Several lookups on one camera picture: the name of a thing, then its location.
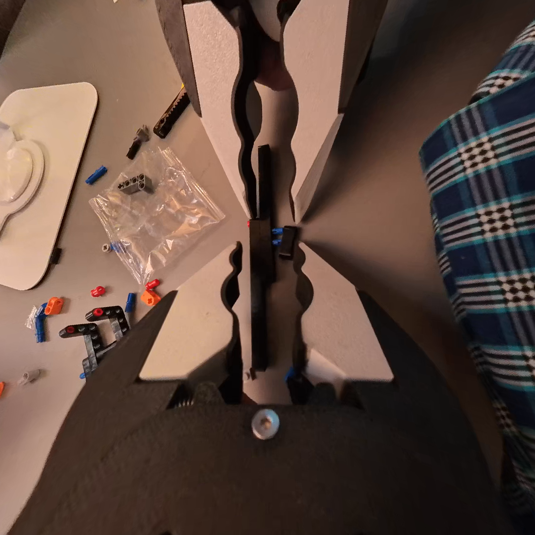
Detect short black lego piece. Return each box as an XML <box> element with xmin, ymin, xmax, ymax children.
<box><xmin>279</xmin><ymin>226</ymin><xmax>297</xmax><ymax>261</ymax></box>

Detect dark grey angled lego beam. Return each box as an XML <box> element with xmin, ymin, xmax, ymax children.
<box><xmin>117</xmin><ymin>171</ymin><xmax>155</xmax><ymax>195</ymax></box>

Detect blue plaid shirt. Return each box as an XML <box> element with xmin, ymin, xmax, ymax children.
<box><xmin>419</xmin><ymin>21</ymin><xmax>535</xmax><ymax>535</ymax></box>

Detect clear zip bag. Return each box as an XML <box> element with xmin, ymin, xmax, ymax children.
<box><xmin>89</xmin><ymin>147</ymin><xmax>226</xmax><ymax>285</ymax></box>

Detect black beam assembly blue pins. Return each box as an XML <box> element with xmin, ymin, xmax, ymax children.
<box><xmin>247</xmin><ymin>144</ymin><xmax>286</xmax><ymax>373</ymax></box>

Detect black lego gear rack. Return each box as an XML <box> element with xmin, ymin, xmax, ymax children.
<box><xmin>153</xmin><ymin>84</ymin><xmax>191</xmax><ymax>139</ymax></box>

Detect white book stand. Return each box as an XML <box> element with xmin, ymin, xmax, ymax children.
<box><xmin>0</xmin><ymin>82</ymin><xmax>99</xmax><ymax>291</ymax></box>

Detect multicoloured lego chassis assembly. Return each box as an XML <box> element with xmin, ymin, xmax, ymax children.
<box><xmin>59</xmin><ymin>305</ymin><xmax>131</xmax><ymax>379</ymax></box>

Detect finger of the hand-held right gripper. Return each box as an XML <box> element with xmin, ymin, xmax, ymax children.
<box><xmin>282</xmin><ymin>0</ymin><xmax>351</xmax><ymax>223</ymax></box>
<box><xmin>183</xmin><ymin>2</ymin><xmax>264</xmax><ymax>219</ymax></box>

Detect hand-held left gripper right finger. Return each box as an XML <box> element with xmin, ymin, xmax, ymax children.
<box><xmin>288</xmin><ymin>242</ymin><xmax>395</xmax><ymax>405</ymax></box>

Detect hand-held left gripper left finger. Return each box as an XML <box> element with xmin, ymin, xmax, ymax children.
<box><xmin>139</xmin><ymin>242</ymin><xmax>245</xmax><ymax>404</ymax></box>

